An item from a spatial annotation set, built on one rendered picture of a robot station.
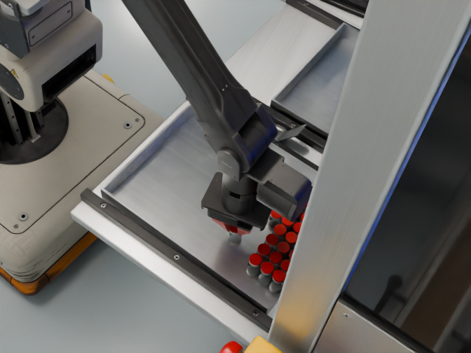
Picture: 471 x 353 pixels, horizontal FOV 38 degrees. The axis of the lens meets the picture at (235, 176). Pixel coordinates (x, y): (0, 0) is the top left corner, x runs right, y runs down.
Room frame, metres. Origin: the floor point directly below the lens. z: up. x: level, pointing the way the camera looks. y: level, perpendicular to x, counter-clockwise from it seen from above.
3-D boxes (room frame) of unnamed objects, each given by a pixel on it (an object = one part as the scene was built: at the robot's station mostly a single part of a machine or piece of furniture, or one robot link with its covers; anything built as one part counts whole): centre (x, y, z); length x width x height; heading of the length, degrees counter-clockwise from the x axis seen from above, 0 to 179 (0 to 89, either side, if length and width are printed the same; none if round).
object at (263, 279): (0.55, -0.11, 0.91); 0.18 x 0.02 x 0.05; 149
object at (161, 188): (0.61, 0.01, 0.90); 0.34 x 0.26 x 0.04; 59
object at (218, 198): (0.54, -0.01, 1.03); 0.10 x 0.07 x 0.07; 74
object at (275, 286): (0.53, -0.13, 0.91); 0.18 x 0.02 x 0.05; 149
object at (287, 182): (0.53, -0.05, 1.13); 0.11 x 0.09 x 0.12; 61
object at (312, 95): (0.85, -0.26, 0.90); 0.34 x 0.26 x 0.04; 60
